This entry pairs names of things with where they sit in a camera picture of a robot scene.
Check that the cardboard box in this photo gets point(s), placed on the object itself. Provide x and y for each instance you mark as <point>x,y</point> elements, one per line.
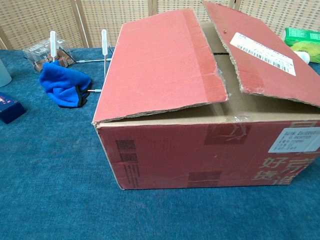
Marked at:
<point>175,155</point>

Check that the blue cloth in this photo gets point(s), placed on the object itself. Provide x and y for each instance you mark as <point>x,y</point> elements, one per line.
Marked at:
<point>65,82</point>

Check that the teal table cloth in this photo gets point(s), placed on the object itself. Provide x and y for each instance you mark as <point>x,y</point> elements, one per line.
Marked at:
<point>62,187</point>

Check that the clear snack box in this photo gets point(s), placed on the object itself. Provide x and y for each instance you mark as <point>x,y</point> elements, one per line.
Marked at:
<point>37,52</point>

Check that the dark blue printed box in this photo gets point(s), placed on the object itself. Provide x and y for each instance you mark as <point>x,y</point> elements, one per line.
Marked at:
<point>10,110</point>

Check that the white plastic mug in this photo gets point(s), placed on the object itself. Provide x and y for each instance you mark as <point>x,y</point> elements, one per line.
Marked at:
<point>3,75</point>

